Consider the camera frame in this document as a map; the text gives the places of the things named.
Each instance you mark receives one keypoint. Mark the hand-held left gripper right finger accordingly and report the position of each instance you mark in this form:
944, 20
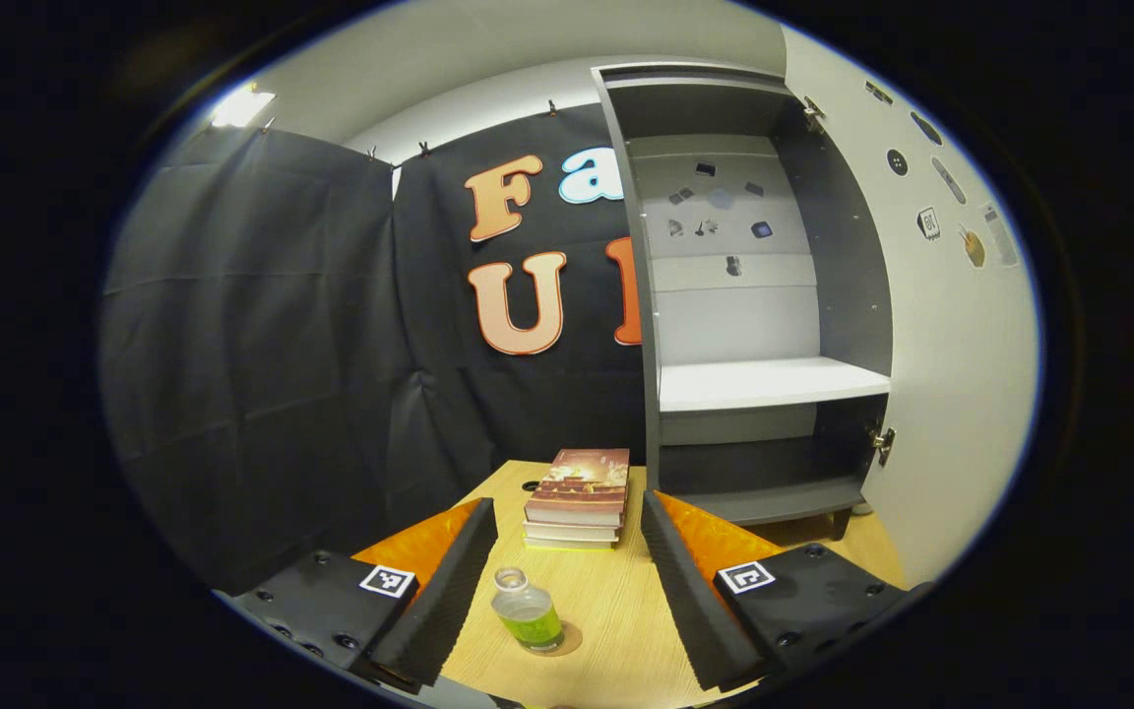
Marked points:
690, 611

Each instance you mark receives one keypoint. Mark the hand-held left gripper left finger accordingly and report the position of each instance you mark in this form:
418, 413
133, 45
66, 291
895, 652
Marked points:
444, 606

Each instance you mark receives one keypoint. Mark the clear bottle with green label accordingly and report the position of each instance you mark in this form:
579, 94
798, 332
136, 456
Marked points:
531, 620

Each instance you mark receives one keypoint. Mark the round brown coaster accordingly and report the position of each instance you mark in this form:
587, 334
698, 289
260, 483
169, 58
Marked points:
573, 642

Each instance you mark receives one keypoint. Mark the beige cabinet door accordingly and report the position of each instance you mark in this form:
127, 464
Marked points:
961, 374

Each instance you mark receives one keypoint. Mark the white cabinet shelf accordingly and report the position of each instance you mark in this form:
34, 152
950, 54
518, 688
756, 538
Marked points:
764, 382

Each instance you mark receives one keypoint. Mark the metal cabinet hinge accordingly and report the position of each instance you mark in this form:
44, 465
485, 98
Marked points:
813, 116
884, 443

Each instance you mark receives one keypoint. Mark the yellow edged book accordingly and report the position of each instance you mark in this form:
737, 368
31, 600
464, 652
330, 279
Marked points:
567, 544

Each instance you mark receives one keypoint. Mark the white edged book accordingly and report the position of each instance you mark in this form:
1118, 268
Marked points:
572, 532

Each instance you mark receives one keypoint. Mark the brown cover book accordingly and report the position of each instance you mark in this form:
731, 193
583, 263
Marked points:
582, 473

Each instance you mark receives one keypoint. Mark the black backdrop cloth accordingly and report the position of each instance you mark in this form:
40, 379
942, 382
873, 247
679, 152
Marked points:
262, 345

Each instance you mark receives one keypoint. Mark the narrow ceiling light strip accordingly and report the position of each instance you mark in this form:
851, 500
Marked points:
242, 106

